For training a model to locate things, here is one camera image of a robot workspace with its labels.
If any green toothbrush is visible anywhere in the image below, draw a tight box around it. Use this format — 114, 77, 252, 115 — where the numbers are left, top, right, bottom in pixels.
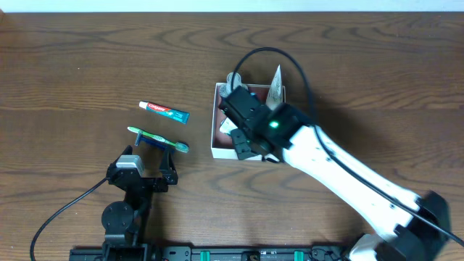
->
128, 126, 189, 153

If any green white soap box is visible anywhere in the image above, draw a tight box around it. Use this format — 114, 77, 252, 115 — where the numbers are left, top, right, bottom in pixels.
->
219, 117, 237, 136

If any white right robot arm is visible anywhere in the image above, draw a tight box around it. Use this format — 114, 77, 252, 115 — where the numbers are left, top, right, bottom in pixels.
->
220, 102, 453, 260

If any white box pink interior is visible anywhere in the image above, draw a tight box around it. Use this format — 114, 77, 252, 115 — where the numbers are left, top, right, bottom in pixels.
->
210, 83, 270, 160

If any white shampoo tube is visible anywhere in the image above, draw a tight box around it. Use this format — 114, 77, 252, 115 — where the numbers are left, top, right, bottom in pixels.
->
265, 65, 283, 110

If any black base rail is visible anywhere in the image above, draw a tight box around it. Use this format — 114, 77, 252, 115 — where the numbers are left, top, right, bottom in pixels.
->
69, 244, 347, 261

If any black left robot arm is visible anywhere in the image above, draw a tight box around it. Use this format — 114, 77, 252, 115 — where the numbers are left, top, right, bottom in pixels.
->
101, 146, 178, 260

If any blue razor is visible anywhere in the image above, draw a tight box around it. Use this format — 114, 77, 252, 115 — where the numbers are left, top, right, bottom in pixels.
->
134, 132, 167, 150

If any blue pump soap bottle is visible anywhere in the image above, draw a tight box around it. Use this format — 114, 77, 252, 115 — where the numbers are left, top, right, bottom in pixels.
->
218, 72, 248, 98

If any Colgate toothpaste tube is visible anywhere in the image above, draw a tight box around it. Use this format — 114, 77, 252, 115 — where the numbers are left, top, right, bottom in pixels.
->
138, 101, 190, 124

